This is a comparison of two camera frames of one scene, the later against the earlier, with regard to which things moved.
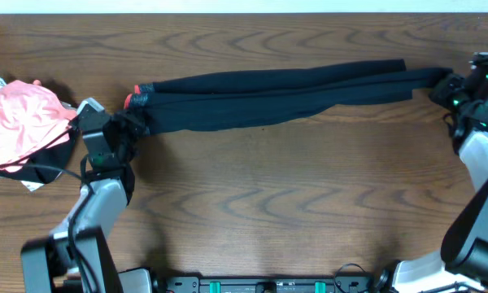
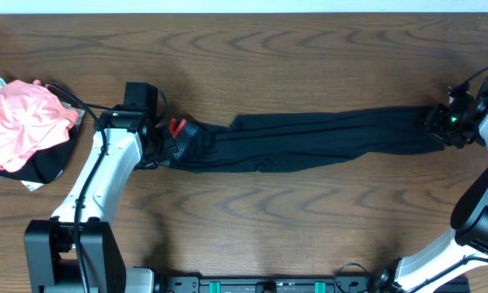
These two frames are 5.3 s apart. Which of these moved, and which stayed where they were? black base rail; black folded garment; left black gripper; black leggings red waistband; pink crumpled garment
Moved: black leggings red waistband; left black gripper
Stayed: black folded garment; black base rail; pink crumpled garment
